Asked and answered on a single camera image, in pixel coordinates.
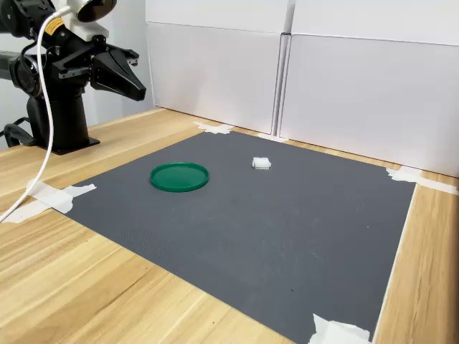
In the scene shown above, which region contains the round green lid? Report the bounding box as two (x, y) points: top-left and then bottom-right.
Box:
(149, 161), (210, 194)

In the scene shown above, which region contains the white camera box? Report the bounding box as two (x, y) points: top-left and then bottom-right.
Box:
(55, 0), (118, 42)

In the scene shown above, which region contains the black braided cable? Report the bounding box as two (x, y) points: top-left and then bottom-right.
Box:
(0, 116), (37, 150)

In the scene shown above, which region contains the small white plastic terminal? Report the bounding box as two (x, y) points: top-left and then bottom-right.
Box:
(250, 156), (273, 171)

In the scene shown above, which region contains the dark grey mat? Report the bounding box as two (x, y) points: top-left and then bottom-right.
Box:
(53, 129), (417, 344)

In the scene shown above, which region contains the white camera cable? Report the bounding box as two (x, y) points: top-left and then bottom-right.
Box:
(0, 5), (75, 224)

